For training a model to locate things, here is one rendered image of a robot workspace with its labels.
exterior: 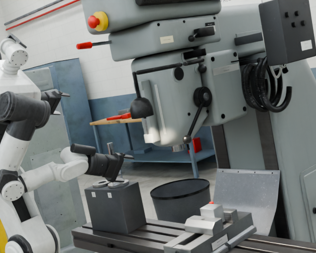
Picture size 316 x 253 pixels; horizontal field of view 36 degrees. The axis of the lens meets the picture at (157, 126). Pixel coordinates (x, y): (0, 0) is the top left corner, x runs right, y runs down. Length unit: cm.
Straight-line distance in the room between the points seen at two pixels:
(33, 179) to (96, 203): 41
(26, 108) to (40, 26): 878
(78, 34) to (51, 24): 88
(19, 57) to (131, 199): 73
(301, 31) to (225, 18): 28
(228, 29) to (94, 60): 728
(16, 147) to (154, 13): 64
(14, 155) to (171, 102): 56
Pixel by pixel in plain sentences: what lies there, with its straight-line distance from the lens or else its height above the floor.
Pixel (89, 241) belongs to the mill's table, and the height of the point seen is 90.
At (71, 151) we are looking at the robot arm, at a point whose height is 134.
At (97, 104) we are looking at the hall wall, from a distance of 918.
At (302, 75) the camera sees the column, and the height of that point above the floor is 144.
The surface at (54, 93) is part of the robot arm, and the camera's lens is 234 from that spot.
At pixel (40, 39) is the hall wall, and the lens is 1045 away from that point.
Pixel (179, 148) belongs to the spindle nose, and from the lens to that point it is 171.
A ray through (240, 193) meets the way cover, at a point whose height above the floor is 101.
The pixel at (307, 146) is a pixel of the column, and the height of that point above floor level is 115.
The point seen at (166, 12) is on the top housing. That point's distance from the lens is 158.
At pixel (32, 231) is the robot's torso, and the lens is 195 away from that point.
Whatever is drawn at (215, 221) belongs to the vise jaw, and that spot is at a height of 105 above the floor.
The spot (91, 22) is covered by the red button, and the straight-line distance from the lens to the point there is 154.
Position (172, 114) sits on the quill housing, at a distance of 161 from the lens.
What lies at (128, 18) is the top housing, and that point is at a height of 175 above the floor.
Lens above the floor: 159
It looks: 7 degrees down
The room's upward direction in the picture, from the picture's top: 11 degrees counter-clockwise
